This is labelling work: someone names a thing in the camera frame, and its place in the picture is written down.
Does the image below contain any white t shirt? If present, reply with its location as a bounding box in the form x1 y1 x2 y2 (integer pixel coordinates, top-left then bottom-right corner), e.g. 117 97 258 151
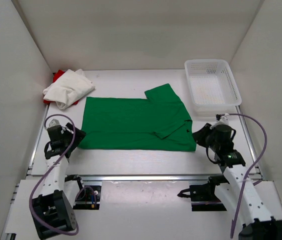
42 69 96 110

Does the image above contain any green t shirt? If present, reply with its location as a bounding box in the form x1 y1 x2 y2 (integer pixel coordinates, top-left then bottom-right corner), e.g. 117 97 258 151
79 83 197 152

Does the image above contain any red t shirt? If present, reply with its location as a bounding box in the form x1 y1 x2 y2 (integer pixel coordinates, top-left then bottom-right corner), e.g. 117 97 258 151
42 69 81 109

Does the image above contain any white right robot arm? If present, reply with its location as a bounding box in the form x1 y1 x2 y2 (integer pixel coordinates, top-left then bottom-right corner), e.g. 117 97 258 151
192 122 282 240

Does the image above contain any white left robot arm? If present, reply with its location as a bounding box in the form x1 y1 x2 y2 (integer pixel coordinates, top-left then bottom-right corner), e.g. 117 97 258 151
30 119 86 240

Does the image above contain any white plastic basket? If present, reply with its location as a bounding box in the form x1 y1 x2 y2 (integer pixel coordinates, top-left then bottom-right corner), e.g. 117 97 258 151
184 59 242 118

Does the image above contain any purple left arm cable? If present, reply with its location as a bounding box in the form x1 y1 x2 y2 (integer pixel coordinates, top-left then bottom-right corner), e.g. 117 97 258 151
28 114 98 237

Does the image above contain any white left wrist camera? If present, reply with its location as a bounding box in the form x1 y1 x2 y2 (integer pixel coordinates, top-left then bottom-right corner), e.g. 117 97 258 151
47 118 60 129

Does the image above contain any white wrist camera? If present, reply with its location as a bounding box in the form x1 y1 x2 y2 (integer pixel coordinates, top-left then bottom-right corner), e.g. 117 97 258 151
209 113 230 130
47 118 60 129

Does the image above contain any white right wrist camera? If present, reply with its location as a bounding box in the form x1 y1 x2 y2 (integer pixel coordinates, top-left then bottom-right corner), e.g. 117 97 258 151
209 113 230 130

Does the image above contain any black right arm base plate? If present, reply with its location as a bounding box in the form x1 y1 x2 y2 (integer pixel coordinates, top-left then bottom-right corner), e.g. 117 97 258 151
189 183 226 212

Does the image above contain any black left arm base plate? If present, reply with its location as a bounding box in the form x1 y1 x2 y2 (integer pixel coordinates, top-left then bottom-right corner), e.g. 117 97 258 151
73 181 102 211

